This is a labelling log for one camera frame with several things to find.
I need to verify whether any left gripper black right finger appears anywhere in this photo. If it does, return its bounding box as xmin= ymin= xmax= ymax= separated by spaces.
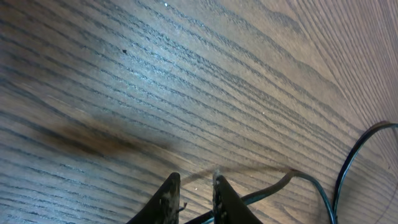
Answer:
xmin=213 ymin=172 xmax=262 ymax=224

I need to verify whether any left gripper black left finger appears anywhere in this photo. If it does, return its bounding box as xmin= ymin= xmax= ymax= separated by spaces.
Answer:
xmin=127 ymin=172 xmax=186 ymax=224

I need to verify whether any braided black usb cable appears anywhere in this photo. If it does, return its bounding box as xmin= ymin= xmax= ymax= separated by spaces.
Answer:
xmin=183 ymin=120 xmax=398 ymax=224

